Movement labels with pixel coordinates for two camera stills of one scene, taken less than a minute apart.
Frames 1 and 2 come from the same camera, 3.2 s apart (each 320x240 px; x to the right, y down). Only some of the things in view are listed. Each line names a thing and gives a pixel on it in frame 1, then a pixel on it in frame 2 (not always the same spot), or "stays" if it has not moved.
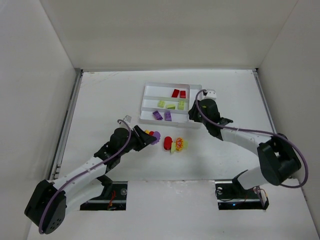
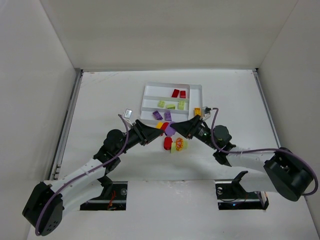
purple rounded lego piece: (156, 134) -> (169, 130)
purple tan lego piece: (168, 116) stays
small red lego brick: (182, 94) stays
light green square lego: (161, 104) stays
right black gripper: (196, 114) -> (194, 127)
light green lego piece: (181, 105) stays
